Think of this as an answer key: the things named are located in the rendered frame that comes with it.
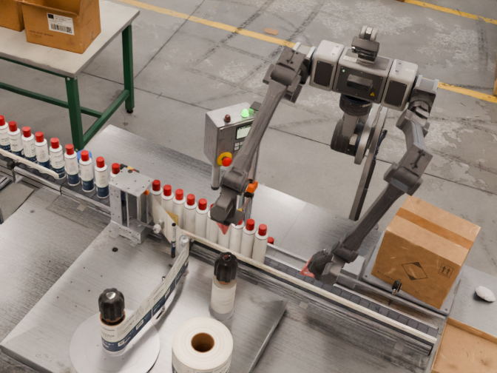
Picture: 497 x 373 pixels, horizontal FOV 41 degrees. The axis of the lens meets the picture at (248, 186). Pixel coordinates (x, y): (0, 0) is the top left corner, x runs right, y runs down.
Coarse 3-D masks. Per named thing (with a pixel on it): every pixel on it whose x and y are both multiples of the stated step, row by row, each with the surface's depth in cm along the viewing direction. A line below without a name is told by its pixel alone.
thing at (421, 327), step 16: (80, 192) 282; (96, 192) 284; (288, 272) 261; (304, 272) 262; (304, 288) 256; (320, 288) 257; (336, 288) 258; (336, 304) 252; (368, 304) 253; (400, 320) 249; (416, 320) 250; (416, 336) 245; (432, 336) 245
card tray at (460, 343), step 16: (448, 320) 255; (448, 336) 252; (464, 336) 252; (480, 336) 252; (448, 352) 246; (464, 352) 247; (480, 352) 248; (496, 352) 248; (432, 368) 241; (448, 368) 241; (464, 368) 242; (480, 368) 243; (496, 368) 243
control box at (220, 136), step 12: (228, 108) 236; (240, 108) 237; (216, 120) 231; (240, 120) 232; (252, 120) 234; (216, 132) 230; (228, 132) 231; (204, 144) 243; (216, 144) 234; (228, 144) 235; (216, 156) 237; (228, 156) 239
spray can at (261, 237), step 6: (258, 228) 250; (264, 228) 249; (258, 234) 252; (264, 234) 250; (258, 240) 252; (264, 240) 251; (258, 246) 254; (264, 246) 254; (252, 252) 260; (258, 252) 256; (264, 252) 257; (252, 258) 261; (258, 258) 259; (264, 258) 261
